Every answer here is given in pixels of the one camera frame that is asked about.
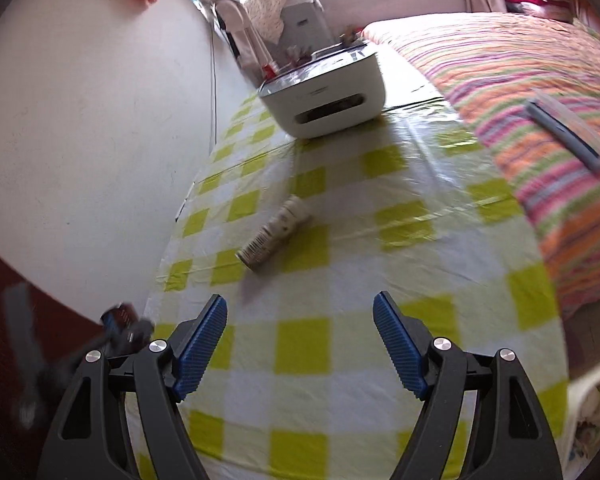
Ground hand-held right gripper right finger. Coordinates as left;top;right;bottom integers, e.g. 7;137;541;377
373;290;564;480

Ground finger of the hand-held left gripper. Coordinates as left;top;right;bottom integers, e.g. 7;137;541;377
107;319;154;356

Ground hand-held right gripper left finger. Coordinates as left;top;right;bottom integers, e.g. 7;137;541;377
36;294;229;480

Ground white printed cylindrical container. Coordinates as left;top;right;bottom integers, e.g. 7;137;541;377
235;195;313;273

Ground cream plastic bin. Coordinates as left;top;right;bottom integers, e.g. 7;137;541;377
562;355;600;480

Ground white utensil holder box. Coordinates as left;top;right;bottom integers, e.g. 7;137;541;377
257;42;386;139

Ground white grey flat device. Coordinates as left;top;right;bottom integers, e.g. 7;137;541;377
525;91;600;177

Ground bed with striped sheet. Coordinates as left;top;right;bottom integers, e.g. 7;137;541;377
362;10;600;318

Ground white chair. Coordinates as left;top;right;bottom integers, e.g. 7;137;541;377
215;0;271;86

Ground cloth covered washing machine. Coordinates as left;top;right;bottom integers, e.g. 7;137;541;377
242;0;331;56

